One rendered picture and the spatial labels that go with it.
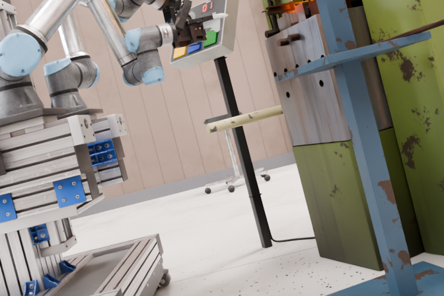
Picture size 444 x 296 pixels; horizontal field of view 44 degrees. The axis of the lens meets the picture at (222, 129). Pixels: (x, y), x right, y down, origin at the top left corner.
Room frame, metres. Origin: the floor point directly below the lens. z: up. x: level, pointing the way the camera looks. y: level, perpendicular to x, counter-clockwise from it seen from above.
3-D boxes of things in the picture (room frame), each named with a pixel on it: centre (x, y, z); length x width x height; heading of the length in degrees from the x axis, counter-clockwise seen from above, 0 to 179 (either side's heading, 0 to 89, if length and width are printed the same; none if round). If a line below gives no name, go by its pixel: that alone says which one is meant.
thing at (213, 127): (2.41, -0.14, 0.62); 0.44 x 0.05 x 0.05; 113
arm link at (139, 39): (1.87, 0.18, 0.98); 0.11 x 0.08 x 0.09; 113
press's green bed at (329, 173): (2.17, -0.59, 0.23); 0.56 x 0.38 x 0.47; 113
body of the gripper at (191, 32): (1.93, 0.04, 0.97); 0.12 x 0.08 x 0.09; 113
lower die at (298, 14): (2.21, -0.56, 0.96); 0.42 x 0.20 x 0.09; 113
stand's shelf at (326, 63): (1.59, -0.40, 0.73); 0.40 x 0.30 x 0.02; 13
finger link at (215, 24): (1.91, -0.07, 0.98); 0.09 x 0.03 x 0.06; 77
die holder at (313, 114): (2.17, -0.59, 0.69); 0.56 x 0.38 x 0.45; 113
